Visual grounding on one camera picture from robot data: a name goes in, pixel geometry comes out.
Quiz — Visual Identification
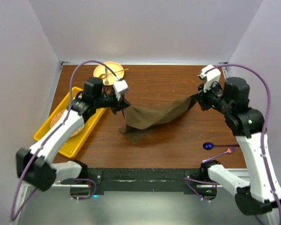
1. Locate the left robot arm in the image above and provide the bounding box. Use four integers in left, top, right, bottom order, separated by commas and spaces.
16, 77, 129, 192

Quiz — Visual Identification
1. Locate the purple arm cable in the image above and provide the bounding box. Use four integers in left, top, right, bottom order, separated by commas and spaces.
185, 64, 281, 225
10, 60, 122, 222

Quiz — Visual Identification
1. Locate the silver fork on plate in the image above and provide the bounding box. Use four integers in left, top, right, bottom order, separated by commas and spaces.
104, 68, 109, 85

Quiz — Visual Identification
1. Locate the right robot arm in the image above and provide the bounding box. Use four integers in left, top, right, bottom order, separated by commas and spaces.
196, 77, 281, 215

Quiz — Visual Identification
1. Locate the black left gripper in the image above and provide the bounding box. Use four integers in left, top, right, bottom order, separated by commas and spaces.
95, 90, 131, 115

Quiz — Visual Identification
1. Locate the iridescent purple fork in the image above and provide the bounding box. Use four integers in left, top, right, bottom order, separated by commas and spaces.
202, 147, 236, 163

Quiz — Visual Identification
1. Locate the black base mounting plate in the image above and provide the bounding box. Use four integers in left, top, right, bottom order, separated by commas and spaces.
88, 168, 217, 198

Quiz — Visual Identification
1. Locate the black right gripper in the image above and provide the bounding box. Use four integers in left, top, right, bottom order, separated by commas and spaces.
193, 78, 230, 113

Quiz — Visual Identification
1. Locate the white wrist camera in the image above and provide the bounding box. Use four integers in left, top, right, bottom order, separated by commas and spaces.
113, 80, 129, 100
198, 65, 221, 92

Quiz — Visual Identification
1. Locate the brown cloth napkin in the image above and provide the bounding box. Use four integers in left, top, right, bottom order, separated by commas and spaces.
119, 95, 197, 143

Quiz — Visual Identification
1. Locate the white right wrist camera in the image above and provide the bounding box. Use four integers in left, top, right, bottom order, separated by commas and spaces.
198, 65, 221, 92

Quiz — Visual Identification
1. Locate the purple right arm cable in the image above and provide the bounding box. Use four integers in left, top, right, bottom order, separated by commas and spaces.
185, 64, 281, 225

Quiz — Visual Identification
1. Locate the beige round plate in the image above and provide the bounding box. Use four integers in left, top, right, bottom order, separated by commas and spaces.
93, 61, 127, 86

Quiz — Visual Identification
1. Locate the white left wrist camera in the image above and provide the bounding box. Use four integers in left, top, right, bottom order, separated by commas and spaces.
113, 80, 129, 100

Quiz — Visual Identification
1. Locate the iridescent blue spoon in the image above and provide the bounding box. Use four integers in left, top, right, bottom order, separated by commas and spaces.
202, 142, 239, 150

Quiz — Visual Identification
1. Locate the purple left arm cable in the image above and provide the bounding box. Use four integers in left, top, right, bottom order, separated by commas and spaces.
10, 60, 122, 222

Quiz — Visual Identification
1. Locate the yellow plastic tray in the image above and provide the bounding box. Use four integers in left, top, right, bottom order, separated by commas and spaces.
32, 87, 106, 159

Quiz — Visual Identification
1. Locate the gold spoon on plate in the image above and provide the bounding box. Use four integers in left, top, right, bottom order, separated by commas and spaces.
98, 68, 129, 80

